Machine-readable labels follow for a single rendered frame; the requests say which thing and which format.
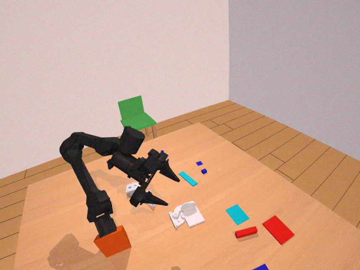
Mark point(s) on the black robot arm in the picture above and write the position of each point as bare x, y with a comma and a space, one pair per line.
97, 201

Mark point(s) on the teal flat rectangular plate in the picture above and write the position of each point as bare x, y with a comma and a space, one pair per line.
237, 214

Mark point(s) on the teal flat bar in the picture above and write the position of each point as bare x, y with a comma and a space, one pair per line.
188, 178

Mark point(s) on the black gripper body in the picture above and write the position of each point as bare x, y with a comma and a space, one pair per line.
140, 192

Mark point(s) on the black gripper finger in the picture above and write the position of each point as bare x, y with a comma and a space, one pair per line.
167, 171
151, 199

